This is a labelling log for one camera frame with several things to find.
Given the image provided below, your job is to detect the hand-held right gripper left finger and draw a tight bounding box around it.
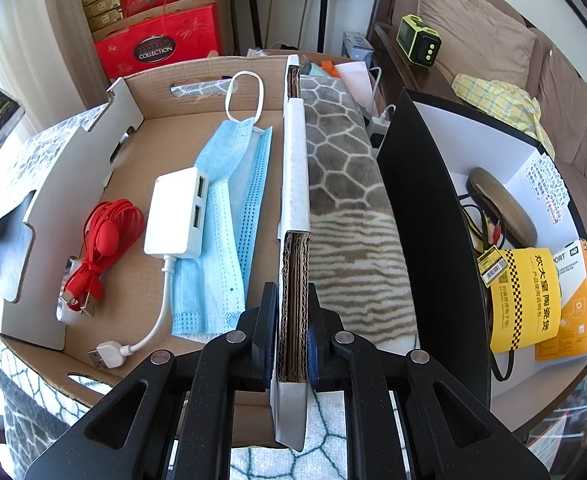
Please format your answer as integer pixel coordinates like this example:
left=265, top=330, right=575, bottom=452
left=24, top=282, right=278, bottom=480

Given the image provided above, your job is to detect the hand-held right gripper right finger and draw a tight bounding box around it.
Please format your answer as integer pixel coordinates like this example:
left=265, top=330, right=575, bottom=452
left=308, top=285, right=564, bottom=480

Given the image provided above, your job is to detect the blue face mask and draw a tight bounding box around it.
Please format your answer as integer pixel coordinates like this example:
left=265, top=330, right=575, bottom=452
left=171, top=70, right=274, bottom=338

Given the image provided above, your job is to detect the white cardboard tray box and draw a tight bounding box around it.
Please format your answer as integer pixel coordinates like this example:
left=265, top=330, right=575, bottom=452
left=0, top=55, right=319, bottom=453

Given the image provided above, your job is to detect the white USB hub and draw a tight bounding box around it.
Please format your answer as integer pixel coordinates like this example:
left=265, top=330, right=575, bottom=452
left=88, top=167, right=210, bottom=368

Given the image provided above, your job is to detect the red charging cable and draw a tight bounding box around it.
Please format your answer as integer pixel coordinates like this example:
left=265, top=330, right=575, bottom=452
left=56, top=199, right=145, bottom=318

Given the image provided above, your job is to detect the black box white inside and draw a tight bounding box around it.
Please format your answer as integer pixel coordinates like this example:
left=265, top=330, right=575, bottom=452
left=376, top=87, right=587, bottom=436

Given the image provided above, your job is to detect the yellow instruction leaflet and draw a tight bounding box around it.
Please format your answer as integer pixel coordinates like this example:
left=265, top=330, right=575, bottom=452
left=477, top=247, right=567, bottom=353

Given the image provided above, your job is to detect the white power strip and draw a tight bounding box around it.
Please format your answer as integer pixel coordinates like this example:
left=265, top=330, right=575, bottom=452
left=366, top=102, right=399, bottom=141

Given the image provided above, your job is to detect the round brown fabric disc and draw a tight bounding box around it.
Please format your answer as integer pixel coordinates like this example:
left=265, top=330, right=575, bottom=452
left=467, top=166, right=539, bottom=248

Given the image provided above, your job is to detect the orange and white box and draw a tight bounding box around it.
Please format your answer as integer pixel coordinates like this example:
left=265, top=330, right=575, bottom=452
left=536, top=240, right=587, bottom=363

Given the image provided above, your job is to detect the white paper sheet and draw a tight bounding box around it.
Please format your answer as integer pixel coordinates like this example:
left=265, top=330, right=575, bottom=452
left=334, top=62, right=377, bottom=111

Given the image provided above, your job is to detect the open brown cardboard box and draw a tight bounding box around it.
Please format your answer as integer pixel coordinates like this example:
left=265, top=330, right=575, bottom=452
left=248, top=46, right=374, bottom=81

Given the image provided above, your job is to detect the dark wooden side table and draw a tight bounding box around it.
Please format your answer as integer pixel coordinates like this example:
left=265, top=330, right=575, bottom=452
left=368, top=22, right=549, bottom=156

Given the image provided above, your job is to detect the grey blue box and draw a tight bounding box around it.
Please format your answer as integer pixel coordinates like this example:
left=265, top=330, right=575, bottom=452
left=342, top=30, right=375, bottom=61

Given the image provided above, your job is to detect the black speaker stand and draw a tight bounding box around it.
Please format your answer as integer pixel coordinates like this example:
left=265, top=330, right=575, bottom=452
left=318, top=0, right=330, bottom=53
left=244, top=0, right=264, bottom=51

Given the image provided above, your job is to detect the red gift box oval label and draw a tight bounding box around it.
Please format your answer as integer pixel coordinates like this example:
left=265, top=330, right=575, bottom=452
left=95, top=2, right=223, bottom=81

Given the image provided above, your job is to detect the yellow checked cloth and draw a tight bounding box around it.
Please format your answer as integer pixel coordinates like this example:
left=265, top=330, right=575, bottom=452
left=452, top=74, right=557, bottom=158

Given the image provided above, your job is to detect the green clock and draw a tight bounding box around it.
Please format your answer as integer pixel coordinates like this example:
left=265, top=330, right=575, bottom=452
left=396, top=15, right=441, bottom=67

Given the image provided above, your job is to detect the brown sofa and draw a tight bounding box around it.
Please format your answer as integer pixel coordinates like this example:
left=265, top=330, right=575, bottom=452
left=368, top=0, right=587, bottom=271

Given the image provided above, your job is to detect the gold box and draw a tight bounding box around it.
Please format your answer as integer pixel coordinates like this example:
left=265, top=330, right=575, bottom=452
left=88, top=12, right=124, bottom=33
left=84, top=0, right=122, bottom=16

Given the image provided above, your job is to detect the tan cushion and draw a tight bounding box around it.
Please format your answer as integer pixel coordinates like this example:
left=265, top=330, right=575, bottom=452
left=418, top=0, right=539, bottom=81

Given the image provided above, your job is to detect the white sheer curtain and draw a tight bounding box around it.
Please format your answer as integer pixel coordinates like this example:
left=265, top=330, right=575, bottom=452
left=0, top=0, right=99, bottom=136

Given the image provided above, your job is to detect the bundle of AV cables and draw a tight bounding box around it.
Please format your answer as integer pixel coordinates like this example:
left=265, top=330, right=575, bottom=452
left=461, top=195, right=519, bottom=383

